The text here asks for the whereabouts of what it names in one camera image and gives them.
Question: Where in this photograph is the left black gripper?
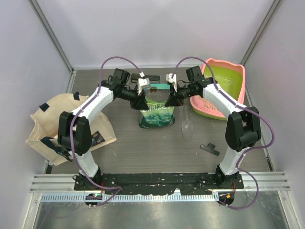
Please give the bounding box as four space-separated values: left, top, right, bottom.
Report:
117 86 148 110

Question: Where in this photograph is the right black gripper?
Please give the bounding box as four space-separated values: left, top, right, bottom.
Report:
166 82 198 106

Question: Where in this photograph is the green cat litter bag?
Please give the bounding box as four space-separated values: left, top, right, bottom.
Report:
139 98 175 129

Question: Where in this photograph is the clear plastic scoop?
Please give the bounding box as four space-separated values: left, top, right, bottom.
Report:
181 105 194 140

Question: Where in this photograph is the black bag clip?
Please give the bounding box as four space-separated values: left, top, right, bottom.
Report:
200 143 220 156

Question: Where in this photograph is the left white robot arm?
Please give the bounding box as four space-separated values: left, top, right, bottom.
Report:
57 68 150 190

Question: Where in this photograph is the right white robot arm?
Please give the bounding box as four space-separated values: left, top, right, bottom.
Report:
165 66 261 188

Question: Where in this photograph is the teal rectangular box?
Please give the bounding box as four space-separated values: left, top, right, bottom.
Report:
151 83 170 90

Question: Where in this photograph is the black rectangular box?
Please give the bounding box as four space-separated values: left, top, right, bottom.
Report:
130 73 161 83

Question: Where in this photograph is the pink green litter box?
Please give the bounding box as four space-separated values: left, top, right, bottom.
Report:
190 58 245 120

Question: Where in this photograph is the beige canvas tote bag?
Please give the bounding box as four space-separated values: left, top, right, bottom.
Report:
26 93 117 166

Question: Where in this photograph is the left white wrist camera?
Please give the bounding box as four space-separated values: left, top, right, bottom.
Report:
137 78 151 95

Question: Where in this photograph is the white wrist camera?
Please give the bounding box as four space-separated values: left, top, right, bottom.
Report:
165 73 177 92
137 78 151 95

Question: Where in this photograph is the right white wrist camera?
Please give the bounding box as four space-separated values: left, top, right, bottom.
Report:
165 73 177 92

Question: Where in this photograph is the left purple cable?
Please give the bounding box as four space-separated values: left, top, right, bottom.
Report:
70 56 145 208

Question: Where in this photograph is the purple cable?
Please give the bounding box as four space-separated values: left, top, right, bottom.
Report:
70 56 145 208
173 56 277 211

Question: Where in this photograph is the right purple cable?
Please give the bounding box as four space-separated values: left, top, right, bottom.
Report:
173 56 277 211

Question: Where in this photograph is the aluminium frame rail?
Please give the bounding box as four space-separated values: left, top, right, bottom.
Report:
30 172 290 206

